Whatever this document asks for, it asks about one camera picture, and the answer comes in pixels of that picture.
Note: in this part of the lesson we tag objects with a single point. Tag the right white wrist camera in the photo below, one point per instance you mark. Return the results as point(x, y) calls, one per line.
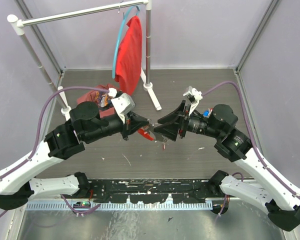
point(194, 96)

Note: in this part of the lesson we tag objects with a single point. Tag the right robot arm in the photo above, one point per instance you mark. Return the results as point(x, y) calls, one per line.
point(277, 197)

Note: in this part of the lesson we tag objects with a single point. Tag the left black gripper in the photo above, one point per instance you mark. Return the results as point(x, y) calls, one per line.
point(132, 122)

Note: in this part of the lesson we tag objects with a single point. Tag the blue and red keys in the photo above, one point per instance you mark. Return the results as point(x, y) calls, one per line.
point(207, 112)

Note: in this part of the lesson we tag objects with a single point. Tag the dark red printed shirt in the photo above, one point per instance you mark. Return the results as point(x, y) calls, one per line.
point(103, 101)

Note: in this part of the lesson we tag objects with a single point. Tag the blue clothes hanger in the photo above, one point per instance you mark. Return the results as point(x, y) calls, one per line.
point(119, 37)

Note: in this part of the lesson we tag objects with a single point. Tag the small electronics board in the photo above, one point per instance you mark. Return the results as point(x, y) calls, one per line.
point(82, 205)

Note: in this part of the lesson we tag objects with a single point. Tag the bright red shirt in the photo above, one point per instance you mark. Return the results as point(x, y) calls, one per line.
point(129, 57)

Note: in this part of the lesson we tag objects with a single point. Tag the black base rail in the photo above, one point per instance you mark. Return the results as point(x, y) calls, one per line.
point(151, 191)

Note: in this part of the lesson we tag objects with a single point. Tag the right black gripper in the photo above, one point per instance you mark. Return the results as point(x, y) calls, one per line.
point(170, 130)

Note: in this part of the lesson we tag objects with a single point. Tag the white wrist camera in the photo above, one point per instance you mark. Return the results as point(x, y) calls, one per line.
point(122, 104)
point(194, 96)

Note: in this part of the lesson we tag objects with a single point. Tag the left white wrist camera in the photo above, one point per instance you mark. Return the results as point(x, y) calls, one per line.
point(122, 104)

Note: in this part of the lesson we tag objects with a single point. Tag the grey cable duct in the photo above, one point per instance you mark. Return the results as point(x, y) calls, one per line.
point(60, 205)

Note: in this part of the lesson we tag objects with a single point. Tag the red handled keyring with keys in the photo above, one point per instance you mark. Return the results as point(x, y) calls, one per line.
point(149, 133)

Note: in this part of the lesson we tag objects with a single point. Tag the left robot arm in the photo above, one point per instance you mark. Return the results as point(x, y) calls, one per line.
point(19, 182)

